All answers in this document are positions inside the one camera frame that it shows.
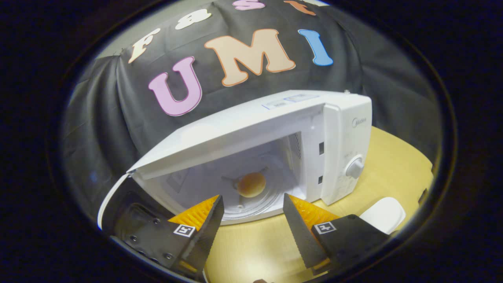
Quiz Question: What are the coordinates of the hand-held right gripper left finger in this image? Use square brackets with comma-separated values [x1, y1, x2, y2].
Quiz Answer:
[111, 195, 225, 281]

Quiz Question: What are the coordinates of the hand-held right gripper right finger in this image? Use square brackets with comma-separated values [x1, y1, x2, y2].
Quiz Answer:
[283, 193, 390, 276]

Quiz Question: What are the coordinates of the brown doughnut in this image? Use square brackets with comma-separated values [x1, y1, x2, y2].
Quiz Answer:
[237, 172, 267, 198]

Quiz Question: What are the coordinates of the white square plate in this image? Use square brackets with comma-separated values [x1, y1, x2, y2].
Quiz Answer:
[360, 197, 406, 235]

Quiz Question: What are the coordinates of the white microwave oven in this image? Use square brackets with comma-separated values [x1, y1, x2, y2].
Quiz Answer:
[97, 90, 373, 230]

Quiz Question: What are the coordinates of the black backdrop cloth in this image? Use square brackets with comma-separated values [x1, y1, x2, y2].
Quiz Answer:
[61, 0, 442, 221]

